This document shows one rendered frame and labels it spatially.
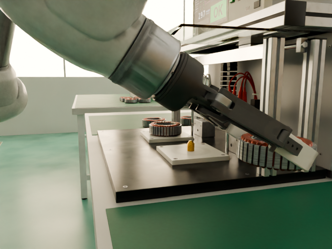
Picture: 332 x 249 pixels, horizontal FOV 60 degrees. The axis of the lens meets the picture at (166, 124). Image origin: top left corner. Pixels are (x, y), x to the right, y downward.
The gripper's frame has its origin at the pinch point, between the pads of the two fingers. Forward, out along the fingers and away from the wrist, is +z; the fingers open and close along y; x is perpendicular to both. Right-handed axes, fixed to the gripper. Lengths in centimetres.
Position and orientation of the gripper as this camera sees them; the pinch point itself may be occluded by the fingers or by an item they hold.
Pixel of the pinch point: (273, 145)
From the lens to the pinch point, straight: 46.9
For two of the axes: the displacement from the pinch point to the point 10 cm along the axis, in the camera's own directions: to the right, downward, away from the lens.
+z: 8.2, 4.9, 3.0
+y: -2.7, -1.4, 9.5
